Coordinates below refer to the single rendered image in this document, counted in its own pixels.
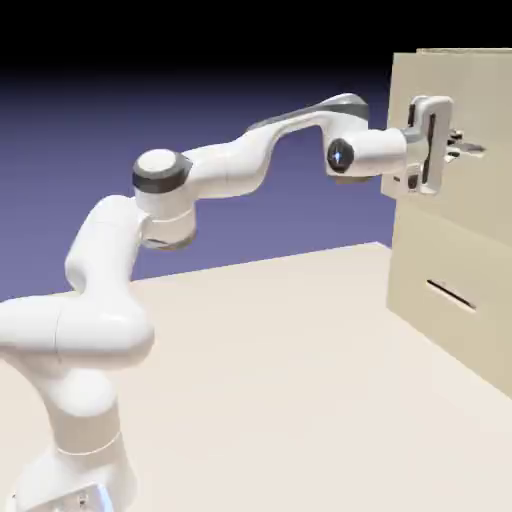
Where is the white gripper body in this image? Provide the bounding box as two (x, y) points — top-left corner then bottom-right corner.
(406, 94), (456, 197)

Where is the beige drawer front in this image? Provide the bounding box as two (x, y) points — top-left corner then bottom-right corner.
(384, 198), (512, 398)
(386, 50), (512, 248)

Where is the beige painted cabinet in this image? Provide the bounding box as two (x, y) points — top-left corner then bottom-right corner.
(384, 47), (512, 398)

